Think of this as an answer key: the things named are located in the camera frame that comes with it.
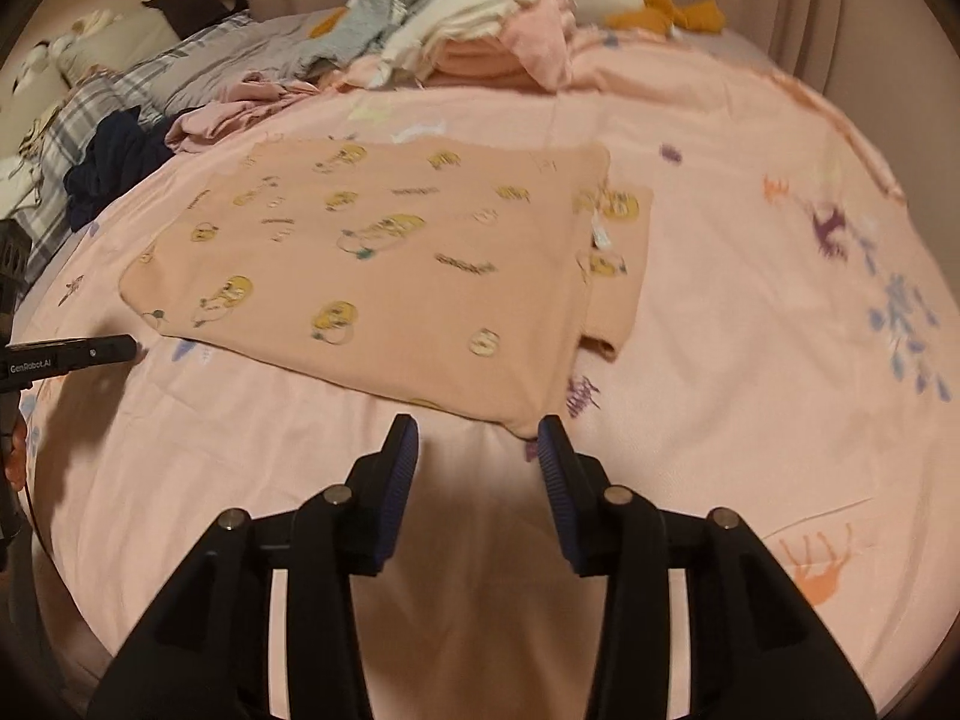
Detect grey garment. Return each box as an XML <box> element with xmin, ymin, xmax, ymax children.
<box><xmin>289</xmin><ymin>0</ymin><xmax>447</xmax><ymax>80</ymax></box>

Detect white printed garment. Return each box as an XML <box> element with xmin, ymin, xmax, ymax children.
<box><xmin>0</xmin><ymin>154</ymin><xmax>46</xmax><ymax>211</ymax></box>

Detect pink crumpled cloth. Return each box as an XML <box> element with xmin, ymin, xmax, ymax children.
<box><xmin>165</xmin><ymin>64</ymin><xmax>338</xmax><ymax>155</ymax></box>

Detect plaid quilt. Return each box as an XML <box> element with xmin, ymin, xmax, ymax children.
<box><xmin>15</xmin><ymin>11</ymin><xmax>252</xmax><ymax>263</ymax></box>

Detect cartoon printed cloth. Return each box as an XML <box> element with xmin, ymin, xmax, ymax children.
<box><xmin>19</xmin><ymin>101</ymin><xmax>67</xmax><ymax>160</ymax></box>

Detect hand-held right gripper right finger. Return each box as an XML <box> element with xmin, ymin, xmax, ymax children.
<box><xmin>536</xmin><ymin>414</ymin><xmax>877</xmax><ymax>720</ymax></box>

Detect orange cartoon printed pajama top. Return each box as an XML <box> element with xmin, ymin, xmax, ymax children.
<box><xmin>118</xmin><ymin>136</ymin><xmax>653</xmax><ymax>440</ymax></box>

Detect navy crumpled cloth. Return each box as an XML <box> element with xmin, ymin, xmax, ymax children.
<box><xmin>64</xmin><ymin>106</ymin><xmax>177</xmax><ymax>233</ymax></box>

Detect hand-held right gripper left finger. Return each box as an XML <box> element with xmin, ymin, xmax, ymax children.
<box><xmin>86</xmin><ymin>414</ymin><xmax>419</xmax><ymax>720</ymax></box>

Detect grey bed sheet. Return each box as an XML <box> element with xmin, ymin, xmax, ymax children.
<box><xmin>161</xmin><ymin>7</ymin><xmax>353</xmax><ymax>112</ymax></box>

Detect beige pillow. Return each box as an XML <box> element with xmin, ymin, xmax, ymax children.
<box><xmin>56</xmin><ymin>9</ymin><xmax>185</xmax><ymax>76</ymax></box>

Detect dark brown cloth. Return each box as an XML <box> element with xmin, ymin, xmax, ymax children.
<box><xmin>142</xmin><ymin>0</ymin><xmax>250</xmax><ymax>38</ymax></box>

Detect white brown plush toy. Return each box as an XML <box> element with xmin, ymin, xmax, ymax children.
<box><xmin>15</xmin><ymin>36</ymin><xmax>76</xmax><ymax>89</ymax></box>

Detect folded peach towel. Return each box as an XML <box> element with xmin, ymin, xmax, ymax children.
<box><xmin>429</xmin><ymin>37</ymin><xmax>542</xmax><ymax>89</ymax></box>

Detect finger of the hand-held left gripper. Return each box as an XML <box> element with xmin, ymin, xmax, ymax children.
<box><xmin>64</xmin><ymin>335</ymin><xmax>140</xmax><ymax>374</ymax></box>

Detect pink fleece garment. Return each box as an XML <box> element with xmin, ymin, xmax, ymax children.
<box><xmin>497</xmin><ymin>0</ymin><xmax>580</xmax><ymax>93</ymax></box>

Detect person's left hand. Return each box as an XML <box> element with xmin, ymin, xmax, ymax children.
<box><xmin>3</xmin><ymin>416</ymin><xmax>29</xmax><ymax>494</ymax></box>

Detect cream plush toy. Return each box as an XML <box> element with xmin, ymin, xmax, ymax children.
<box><xmin>71</xmin><ymin>7</ymin><xmax>122</xmax><ymax>36</ymax></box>

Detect pink animal printed blanket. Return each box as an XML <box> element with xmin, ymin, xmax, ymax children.
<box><xmin>15</xmin><ymin>22</ymin><xmax>946</xmax><ymax>720</ymax></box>

